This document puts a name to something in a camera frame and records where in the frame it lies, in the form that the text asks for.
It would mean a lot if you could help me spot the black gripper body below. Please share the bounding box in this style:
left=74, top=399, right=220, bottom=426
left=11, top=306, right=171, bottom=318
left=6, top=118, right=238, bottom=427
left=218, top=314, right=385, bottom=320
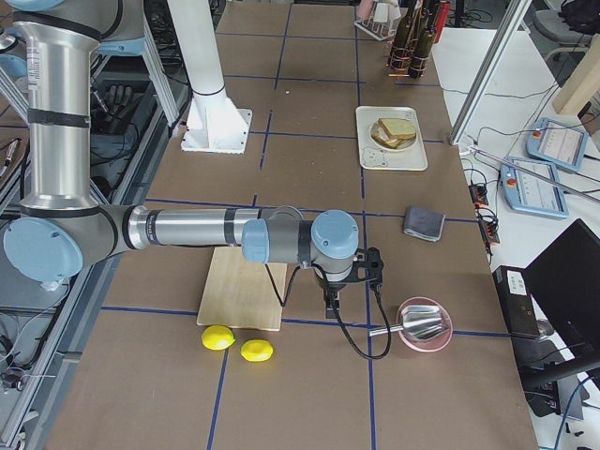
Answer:
left=312, top=247, right=384, bottom=319

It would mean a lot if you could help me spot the white round plate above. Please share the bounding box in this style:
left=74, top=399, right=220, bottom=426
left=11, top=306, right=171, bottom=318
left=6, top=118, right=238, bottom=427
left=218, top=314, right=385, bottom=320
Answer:
left=372, top=119, right=416, bottom=151

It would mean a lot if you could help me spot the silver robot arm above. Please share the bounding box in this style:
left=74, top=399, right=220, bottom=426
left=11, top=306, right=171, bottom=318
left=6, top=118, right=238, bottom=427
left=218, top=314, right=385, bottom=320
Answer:
left=3, top=1, right=383, bottom=319

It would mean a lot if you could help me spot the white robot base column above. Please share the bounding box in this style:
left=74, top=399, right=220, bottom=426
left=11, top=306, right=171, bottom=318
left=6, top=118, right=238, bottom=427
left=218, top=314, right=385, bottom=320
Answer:
left=168, top=0, right=252, bottom=154

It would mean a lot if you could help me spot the white bear tray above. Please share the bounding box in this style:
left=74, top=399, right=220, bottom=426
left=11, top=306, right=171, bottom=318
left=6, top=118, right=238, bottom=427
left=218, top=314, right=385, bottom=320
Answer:
left=355, top=106, right=428, bottom=172

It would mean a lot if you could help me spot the grey folded cloth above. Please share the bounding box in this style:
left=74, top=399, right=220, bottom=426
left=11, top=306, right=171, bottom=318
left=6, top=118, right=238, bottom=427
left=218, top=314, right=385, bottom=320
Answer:
left=403, top=205, right=445, bottom=242

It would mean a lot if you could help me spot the metal scoop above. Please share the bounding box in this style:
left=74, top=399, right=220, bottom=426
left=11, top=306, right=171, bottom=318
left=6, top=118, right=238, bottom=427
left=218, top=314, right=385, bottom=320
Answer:
left=368, top=305, right=448, bottom=341

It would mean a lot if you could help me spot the pink bowl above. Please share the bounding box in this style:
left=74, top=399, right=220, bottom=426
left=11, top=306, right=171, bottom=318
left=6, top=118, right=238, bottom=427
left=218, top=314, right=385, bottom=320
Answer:
left=397, top=297, right=454, bottom=353

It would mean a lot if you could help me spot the orange terminal block strip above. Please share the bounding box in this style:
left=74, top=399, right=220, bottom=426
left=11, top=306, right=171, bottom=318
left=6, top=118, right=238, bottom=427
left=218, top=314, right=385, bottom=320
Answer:
left=469, top=183, right=500, bottom=248

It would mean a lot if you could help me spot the wooden cutting board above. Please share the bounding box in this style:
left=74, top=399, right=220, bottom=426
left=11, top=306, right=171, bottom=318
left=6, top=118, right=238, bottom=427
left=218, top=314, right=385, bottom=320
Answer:
left=197, top=247, right=288, bottom=331

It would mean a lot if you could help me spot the right yellow lemon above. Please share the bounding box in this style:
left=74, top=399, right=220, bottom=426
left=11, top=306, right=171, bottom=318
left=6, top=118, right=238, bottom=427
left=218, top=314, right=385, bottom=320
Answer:
left=240, top=339, right=274, bottom=362

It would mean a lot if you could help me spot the yellow lemon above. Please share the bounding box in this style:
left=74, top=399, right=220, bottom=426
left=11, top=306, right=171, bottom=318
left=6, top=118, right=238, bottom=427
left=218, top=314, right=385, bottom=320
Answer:
left=240, top=339, right=274, bottom=362
left=201, top=324, right=235, bottom=351

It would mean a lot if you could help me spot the black computer box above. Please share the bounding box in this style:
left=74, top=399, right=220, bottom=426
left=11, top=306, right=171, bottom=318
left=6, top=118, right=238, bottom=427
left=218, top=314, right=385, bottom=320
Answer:
left=492, top=265, right=539, bottom=339

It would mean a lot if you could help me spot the left yellow lemon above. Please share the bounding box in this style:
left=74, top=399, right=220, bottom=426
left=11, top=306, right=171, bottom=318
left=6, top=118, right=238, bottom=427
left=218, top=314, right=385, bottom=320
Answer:
left=201, top=324, right=235, bottom=351

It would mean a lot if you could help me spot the near blue teach pendant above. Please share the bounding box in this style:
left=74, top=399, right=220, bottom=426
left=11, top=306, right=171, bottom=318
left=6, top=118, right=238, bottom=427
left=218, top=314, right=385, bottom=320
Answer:
left=501, top=157, right=569, bottom=218

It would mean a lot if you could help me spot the blue teach pendant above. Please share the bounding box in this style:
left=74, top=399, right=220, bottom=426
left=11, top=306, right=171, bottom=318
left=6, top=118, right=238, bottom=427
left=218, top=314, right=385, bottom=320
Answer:
left=526, top=117, right=589, bottom=173
left=501, top=157, right=569, bottom=218

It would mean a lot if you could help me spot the pink grabber stick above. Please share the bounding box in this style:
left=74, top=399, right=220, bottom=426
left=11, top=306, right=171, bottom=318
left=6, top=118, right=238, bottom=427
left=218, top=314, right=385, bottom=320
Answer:
left=467, top=143, right=600, bottom=204

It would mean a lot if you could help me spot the black monitor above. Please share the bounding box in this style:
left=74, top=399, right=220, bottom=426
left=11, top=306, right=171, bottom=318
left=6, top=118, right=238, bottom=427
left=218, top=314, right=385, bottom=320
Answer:
left=524, top=218, right=600, bottom=354

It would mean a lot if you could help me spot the dark green wine bottle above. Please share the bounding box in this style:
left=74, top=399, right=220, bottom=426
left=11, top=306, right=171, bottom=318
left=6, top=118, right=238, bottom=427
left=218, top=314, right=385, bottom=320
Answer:
left=389, top=0, right=420, bottom=72

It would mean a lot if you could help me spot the far blue teach pendant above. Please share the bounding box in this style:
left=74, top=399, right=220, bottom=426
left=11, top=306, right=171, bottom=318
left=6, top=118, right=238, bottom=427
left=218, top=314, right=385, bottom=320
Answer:
left=526, top=117, right=589, bottom=173

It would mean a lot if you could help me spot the copper wire bottle rack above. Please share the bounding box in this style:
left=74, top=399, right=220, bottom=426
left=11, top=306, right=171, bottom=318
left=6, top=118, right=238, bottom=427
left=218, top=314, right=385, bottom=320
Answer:
left=386, top=38, right=429, bottom=79

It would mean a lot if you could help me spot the white wire cup rack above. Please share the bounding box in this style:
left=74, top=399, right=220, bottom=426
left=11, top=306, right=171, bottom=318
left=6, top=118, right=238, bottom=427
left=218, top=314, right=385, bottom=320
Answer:
left=354, top=0, right=401, bottom=41

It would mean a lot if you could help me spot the aluminium frame post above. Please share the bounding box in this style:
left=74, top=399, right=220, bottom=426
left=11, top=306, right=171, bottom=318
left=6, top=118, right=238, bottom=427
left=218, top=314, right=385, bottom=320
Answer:
left=449, top=0, right=532, bottom=145

